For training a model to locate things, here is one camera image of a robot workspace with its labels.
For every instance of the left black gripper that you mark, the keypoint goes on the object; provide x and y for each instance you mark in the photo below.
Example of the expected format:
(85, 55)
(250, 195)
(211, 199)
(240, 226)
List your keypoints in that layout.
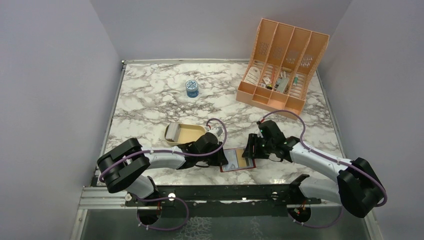
(220, 159)

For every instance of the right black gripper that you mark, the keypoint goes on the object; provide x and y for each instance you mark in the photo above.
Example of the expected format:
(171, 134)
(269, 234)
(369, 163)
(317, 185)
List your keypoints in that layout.
(252, 150)

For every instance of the silver white credit card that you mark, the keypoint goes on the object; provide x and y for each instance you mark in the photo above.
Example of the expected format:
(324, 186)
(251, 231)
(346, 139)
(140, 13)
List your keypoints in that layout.
(232, 162)

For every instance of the red leather card holder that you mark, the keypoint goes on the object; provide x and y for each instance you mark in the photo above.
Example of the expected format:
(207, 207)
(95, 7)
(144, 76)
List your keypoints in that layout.
(238, 169)

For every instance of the gold credit card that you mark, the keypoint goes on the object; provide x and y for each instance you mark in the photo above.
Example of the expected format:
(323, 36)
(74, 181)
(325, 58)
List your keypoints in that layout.
(243, 162)

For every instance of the beige oval tray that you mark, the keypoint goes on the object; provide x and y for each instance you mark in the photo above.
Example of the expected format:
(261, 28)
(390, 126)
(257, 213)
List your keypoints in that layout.
(188, 133)

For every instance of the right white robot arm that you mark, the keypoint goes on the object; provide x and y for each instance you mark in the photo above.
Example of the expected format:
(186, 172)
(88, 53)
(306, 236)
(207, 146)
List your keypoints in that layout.
(351, 183)

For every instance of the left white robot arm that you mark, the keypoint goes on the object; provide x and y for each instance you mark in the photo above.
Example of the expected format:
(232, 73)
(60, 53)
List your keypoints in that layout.
(121, 169)

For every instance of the stack of cards in tray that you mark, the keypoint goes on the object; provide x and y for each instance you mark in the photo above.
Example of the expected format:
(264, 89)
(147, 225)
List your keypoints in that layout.
(173, 131)

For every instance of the white striped card in organizer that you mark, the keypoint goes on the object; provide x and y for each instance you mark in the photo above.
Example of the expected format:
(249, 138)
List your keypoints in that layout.
(252, 76)

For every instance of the small items in organizer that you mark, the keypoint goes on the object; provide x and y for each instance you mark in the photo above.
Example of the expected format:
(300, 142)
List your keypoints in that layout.
(276, 80)

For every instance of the orange plastic file organizer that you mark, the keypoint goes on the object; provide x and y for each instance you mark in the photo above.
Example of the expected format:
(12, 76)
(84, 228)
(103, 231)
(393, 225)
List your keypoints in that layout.
(278, 45)

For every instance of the blue round tin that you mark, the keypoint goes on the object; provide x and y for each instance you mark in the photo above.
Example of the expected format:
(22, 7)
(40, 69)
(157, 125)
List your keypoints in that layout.
(192, 88)

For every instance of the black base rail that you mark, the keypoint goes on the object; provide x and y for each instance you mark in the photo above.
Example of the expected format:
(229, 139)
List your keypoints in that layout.
(214, 201)

